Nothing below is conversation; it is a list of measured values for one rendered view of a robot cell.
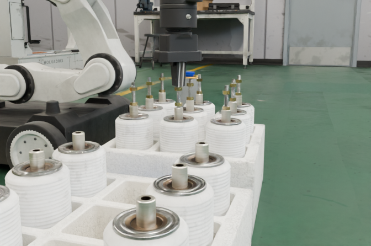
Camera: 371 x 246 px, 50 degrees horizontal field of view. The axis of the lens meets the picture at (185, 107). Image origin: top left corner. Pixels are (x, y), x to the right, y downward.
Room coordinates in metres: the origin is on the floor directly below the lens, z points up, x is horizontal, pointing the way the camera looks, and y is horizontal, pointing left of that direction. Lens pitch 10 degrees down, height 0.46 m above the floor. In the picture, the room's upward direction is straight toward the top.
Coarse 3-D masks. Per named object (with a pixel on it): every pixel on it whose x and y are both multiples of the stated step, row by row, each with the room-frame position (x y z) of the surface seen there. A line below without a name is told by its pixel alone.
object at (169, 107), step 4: (156, 104) 1.18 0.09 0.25; (160, 104) 1.18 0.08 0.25; (164, 104) 1.18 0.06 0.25; (168, 104) 1.19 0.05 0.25; (172, 104) 1.19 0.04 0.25; (164, 108) 1.18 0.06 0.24; (168, 108) 1.18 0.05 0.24; (172, 108) 1.19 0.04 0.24; (168, 112) 1.18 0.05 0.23; (172, 112) 1.19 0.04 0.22
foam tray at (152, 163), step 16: (256, 128) 1.16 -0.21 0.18; (112, 144) 0.99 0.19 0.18; (256, 144) 0.99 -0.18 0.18; (112, 160) 0.93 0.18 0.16; (128, 160) 0.92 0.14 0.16; (144, 160) 0.91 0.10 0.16; (160, 160) 0.90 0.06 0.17; (176, 160) 0.89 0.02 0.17; (240, 160) 0.86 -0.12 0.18; (256, 160) 0.89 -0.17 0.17; (144, 176) 0.91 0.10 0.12; (160, 176) 0.90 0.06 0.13; (240, 176) 0.85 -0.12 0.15; (256, 176) 0.91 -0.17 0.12; (256, 192) 0.93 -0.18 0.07; (256, 208) 0.95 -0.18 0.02
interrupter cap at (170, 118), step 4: (168, 116) 0.98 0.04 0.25; (172, 116) 0.98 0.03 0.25; (184, 116) 0.98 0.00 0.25; (188, 116) 0.98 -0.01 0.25; (164, 120) 0.95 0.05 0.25; (168, 120) 0.94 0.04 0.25; (172, 120) 0.94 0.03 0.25; (176, 120) 0.94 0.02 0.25; (180, 120) 0.94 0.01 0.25; (184, 120) 0.94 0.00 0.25; (188, 120) 0.94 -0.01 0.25; (192, 120) 0.95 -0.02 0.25
